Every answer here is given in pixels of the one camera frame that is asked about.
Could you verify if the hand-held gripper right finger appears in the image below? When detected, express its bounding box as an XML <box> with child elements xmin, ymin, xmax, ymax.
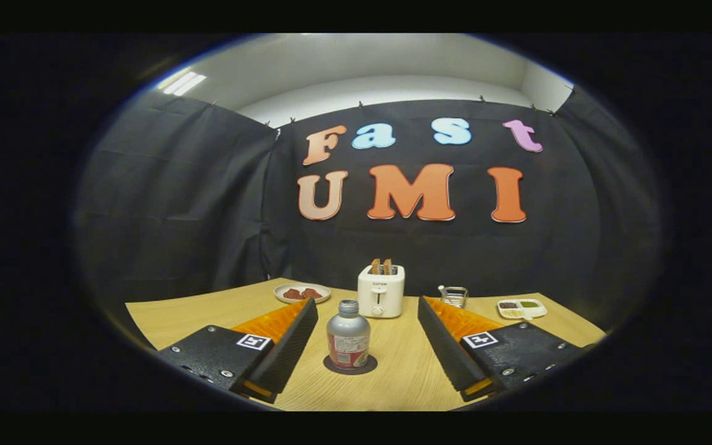
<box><xmin>418</xmin><ymin>295</ymin><xmax>582</xmax><ymax>402</ymax></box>

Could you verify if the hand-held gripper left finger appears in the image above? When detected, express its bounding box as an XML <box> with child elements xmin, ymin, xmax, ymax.
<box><xmin>158</xmin><ymin>298</ymin><xmax>320</xmax><ymax>404</ymax></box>

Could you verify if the silver juice bottle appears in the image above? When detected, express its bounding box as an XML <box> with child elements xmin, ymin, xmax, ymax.
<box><xmin>326</xmin><ymin>300</ymin><xmax>371</xmax><ymax>370</ymax></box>

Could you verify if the dark brown round coaster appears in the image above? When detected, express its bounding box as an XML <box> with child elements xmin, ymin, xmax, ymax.
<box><xmin>323</xmin><ymin>354</ymin><xmax>378</xmax><ymax>376</ymax></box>

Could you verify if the wooden table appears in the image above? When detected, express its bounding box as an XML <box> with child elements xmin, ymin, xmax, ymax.
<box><xmin>124</xmin><ymin>278</ymin><xmax>607</xmax><ymax>412</ymax></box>

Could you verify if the white plate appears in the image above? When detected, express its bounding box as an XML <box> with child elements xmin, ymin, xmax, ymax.
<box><xmin>273</xmin><ymin>282</ymin><xmax>332</xmax><ymax>305</ymax></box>

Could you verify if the white divided condiment tray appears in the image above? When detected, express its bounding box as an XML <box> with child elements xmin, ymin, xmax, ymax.
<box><xmin>496</xmin><ymin>299</ymin><xmax>548</xmax><ymax>320</ymax></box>

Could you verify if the white toaster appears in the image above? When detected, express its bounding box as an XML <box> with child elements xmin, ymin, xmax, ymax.
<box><xmin>357</xmin><ymin>265</ymin><xmax>406</xmax><ymax>319</ymax></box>

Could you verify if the ceiling tube light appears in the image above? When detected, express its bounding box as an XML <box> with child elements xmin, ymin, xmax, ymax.
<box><xmin>161</xmin><ymin>71</ymin><xmax>207</xmax><ymax>96</ymax></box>

